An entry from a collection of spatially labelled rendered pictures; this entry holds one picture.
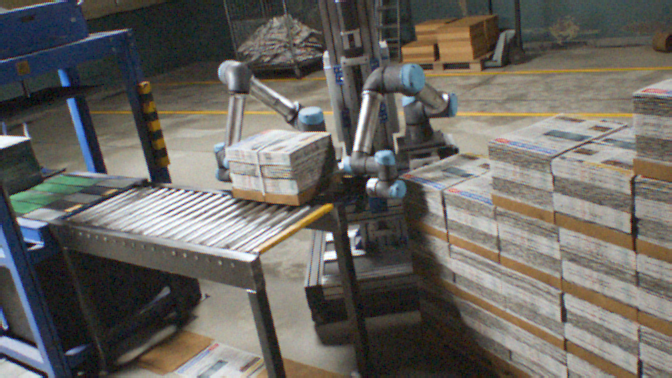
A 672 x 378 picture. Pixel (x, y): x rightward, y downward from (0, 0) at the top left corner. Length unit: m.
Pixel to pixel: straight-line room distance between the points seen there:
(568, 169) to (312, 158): 1.14
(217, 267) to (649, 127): 1.52
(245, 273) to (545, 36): 7.60
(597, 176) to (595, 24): 7.36
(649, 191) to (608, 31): 7.43
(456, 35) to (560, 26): 1.41
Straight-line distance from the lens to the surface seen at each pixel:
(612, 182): 2.08
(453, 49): 9.01
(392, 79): 2.92
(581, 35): 9.49
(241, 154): 2.98
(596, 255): 2.23
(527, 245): 2.44
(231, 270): 2.56
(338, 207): 2.80
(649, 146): 1.96
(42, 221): 3.58
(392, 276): 3.46
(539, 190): 2.30
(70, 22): 3.74
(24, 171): 4.30
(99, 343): 3.67
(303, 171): 2.85
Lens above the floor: 1.77
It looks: 18 degrees down
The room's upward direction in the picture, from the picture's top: 10 degrees counter-clockwise
